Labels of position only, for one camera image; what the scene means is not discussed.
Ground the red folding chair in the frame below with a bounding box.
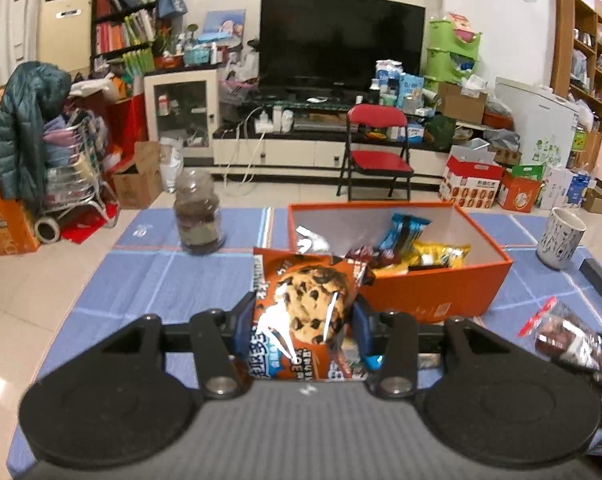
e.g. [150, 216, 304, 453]
[336, 104, 416, 202]

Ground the white cat-print mug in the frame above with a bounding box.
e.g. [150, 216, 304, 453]
[536, 207, 586, 271]

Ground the white plastic bag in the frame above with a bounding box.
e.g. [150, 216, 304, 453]
[158, 137, 184, 193]

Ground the blue picture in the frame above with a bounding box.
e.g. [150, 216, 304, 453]
[201, 9, 247, 43]

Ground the silver snack packet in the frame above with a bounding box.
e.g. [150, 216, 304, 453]
[295, 226, 332, 256]

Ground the light wooden shelf unit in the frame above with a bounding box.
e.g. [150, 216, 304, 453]
[551, 0, 602, 171]

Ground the white blue carton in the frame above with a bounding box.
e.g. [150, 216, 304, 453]
[540, 165, 592, 211]

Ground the orange cardboard box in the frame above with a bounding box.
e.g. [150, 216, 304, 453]
[287, 201, 514, 325]

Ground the orange cookie packet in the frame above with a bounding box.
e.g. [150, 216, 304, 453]
[251, 247, 377, 382]

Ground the blue cookie packet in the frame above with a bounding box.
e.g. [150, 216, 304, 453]
[378, 212, 432, 263]

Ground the black white television stand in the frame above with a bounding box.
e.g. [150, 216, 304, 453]
[212, 92, 454, 186]

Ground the light blue carton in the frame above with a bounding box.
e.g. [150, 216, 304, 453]
[397, 72, 425, 111]

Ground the orange green carton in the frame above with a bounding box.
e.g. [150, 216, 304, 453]
[496, 162, 546, 213]

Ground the tape roll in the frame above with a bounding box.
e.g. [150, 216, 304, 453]
[34, 216, 62, 245]

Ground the black television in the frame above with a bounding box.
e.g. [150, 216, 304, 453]
[258, 0, 427, 93]

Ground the metal folding cart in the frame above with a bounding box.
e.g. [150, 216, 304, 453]
[44, 110, 119, 228]

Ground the open brown cardboard box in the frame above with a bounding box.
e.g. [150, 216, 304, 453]
[112, 141, 164, 210]

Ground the white standing air conditioner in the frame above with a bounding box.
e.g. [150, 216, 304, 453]
[37, 0, 96, 76]

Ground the dark wooden bookshelf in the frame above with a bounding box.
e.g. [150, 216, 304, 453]
[90, 0, 162, 73]

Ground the dark green bag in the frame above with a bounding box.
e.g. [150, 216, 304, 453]
[425, 115, 456, 152]

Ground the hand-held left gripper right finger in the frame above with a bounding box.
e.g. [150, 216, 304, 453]
[352, 294, 519, 400]

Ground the red white carton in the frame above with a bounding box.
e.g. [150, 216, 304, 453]
[438, 145, 504, 211]

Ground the dark green puffer jacket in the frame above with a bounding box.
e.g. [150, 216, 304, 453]
[0, 61, 73, 213]

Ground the dark grey block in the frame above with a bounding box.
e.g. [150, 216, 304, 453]
[579, 257, 602, 312]

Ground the dark red snack packet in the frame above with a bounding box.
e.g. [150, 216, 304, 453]
[345, 245, 399, 270]

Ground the white glass-door cabinet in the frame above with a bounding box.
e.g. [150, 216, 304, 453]
[144, 67, 219, 166]

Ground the green plastic rack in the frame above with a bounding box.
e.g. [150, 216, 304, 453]
[425, 17, 482, 85]

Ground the orange printed carton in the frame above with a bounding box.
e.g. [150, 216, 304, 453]
[0, 175, 41, 257]

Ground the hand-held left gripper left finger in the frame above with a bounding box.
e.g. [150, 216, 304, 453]
[101, 292, 257, 401]

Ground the clear packet red seal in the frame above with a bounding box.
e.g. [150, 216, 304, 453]
[518, 296, 602, 372]

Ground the blue checked tablecloth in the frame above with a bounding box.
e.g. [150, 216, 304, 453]
[6, 207, 602, 478]

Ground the glass jar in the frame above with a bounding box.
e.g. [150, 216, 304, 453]
[173, 169, 226, 256]

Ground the yellow snack packet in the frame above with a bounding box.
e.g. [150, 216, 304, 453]
[412, 241, 472, 270]

